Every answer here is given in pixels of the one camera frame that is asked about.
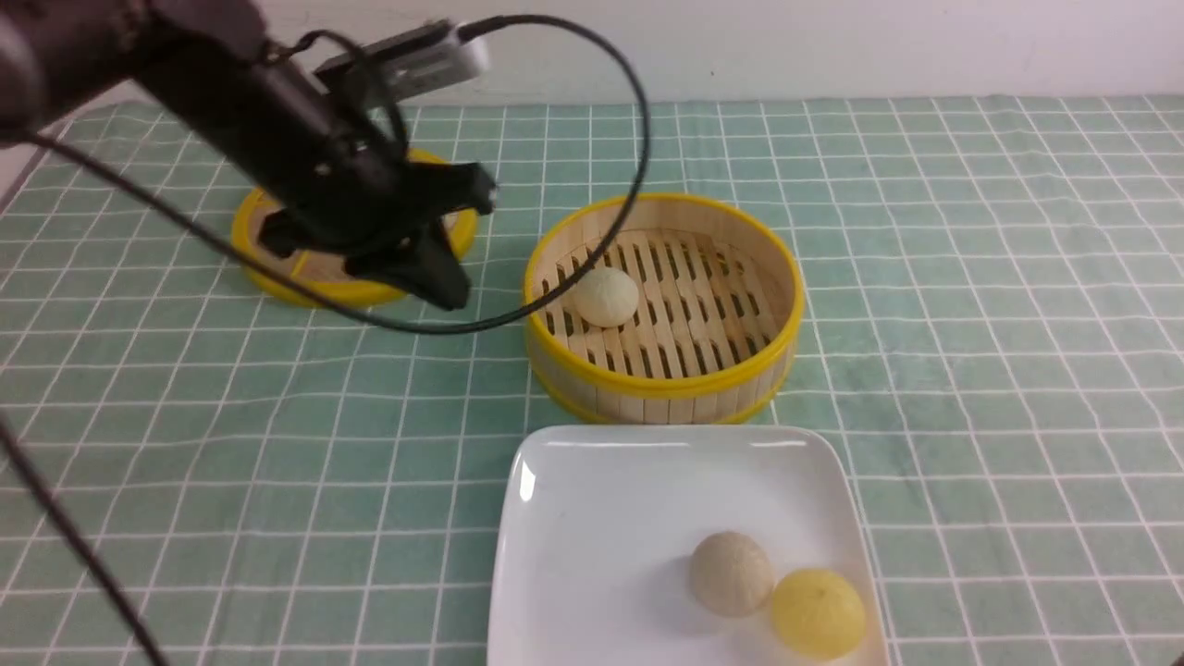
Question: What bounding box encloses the yellow steamed bun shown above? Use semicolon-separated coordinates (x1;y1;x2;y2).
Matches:
768;568;868;662

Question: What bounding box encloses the green checkered tablecloth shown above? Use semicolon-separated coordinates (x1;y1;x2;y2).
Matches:
1;97;1183;665

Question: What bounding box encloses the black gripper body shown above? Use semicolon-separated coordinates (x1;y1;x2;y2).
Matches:
255;129;498;264

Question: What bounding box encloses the cream steamed bun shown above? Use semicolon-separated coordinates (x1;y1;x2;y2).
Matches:
571;268;641;328

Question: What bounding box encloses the black cable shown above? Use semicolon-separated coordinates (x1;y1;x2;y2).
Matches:
0;14;652;666

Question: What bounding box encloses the woven bamboo steamer lid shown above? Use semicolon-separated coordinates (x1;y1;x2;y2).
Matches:
231;148;478;308

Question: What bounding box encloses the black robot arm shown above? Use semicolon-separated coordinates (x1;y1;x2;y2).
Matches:
4;1;495;310

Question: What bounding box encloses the beige steamed bun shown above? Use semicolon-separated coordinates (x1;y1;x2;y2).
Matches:
688;531;776;617

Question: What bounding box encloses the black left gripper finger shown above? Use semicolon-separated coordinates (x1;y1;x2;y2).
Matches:
345;222;471;312

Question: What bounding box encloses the bamboo steamer basket yellow rim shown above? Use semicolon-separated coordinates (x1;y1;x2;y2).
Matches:
525;193;807;425

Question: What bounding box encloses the white square plate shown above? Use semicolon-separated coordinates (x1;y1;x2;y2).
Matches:
487;425;892;665

